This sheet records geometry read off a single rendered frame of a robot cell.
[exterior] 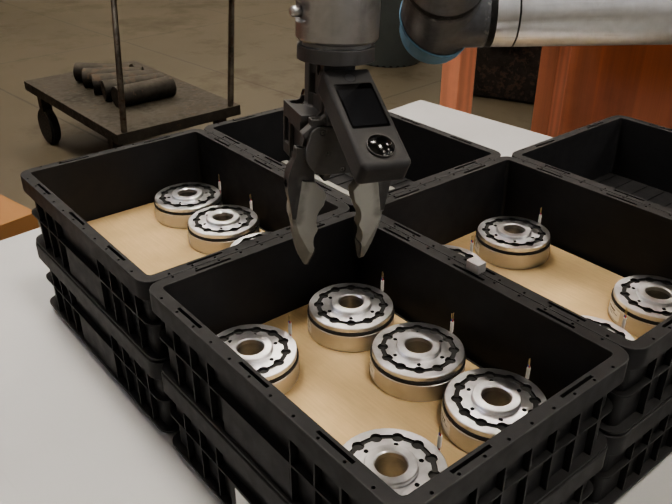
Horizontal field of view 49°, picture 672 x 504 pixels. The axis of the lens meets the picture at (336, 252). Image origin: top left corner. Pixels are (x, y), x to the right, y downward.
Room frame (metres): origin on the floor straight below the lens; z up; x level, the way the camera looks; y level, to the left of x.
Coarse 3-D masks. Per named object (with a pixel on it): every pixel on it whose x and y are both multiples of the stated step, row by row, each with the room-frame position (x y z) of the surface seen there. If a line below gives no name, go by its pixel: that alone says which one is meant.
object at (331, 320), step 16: (336, 288) 0.77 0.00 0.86; (352, 288) 0.77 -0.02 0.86; (368, 288) 0.77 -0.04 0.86; (320, 304) 0.74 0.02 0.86; (384, 304) 0.74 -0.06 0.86; (320, 320) 0.70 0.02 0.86; (336, 320) 0.70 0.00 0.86; (352, 320) 0.70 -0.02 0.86; (368, 320) 0.70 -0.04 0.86; (384, 320) 0.70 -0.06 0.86
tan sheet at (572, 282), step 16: (464, 240) 0.95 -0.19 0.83; (560, 256) 0.91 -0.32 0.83; (576, 256) 0.91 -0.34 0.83; (496, 272) 0.86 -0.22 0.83; (512, 272) 0.86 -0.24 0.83; (528, 272) 0.86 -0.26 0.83; (544, 272) 0.86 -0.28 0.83; (560, 272) 0.86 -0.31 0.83; (576, 272) 0.86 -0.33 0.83; (592, 272) 0.86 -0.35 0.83; (608, 272) 0.86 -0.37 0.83; (528, 288) 0.82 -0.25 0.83; (544, 288) 0.82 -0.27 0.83; (560, 288) 0.82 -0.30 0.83; (576, 288) 0.82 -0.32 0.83; (592, 288) 0.82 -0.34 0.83; (608, 288) 0.82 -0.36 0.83; (560, 304) 0.78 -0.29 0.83; (576, 304) 0.78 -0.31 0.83; (592, 304) 0.78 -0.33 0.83; (608, 304) 0.78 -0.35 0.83; (608, 320) 0.75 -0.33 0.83
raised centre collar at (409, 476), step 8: (376, 448) 0.49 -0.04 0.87; (384, 448) 0.49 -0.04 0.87; (392, 448) 0.49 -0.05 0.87; (400, 448) 0.49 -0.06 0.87; (368, 456) 0.48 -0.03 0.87; (376, 456) 0.48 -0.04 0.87; (384, 456) 0.49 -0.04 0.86; (392, 456) 0.49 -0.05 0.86; (400, 456) 0.48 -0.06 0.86; (408, 456) 0.48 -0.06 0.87; (368, 464) 0.47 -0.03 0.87; (408, 464) 0.47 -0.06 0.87; (416, 464) 0.47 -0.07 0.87; (376, 472) 0.46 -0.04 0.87; (408, 472) 0.46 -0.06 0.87; (416, 472) 0.46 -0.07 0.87; (384, 480) 0.45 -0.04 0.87; (392, 480) 0.45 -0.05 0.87; (400, 480) 0.45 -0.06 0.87; (408, 480) 0.45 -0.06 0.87; (392, 488) 0.45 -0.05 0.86
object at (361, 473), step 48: (288, 240) 0.77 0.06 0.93; (192, 336) 0.58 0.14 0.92; (576, 336) 0.58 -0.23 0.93; (240, 384) 0.52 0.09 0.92; (576, 384) 0.50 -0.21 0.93; (288, 432) 0.46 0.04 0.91; (528, 432) 0.44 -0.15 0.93; (336, 480) 0.41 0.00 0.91; (432, 480) 0.39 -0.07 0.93; (480, 480) 0.41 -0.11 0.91
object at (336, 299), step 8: (336, 296) 0.74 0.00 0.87; (344, 296) 0.75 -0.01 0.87; (352, 296) 0.75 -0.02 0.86; (360, 296) 0.74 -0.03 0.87; (336, 304) 0.73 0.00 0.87; (368, 304) 0.73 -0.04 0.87; (336, 312) 0.72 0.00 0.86; (344, 312) 0.71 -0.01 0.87; (352, 312) 0.71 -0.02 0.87; (360, 312) 0.71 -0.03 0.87
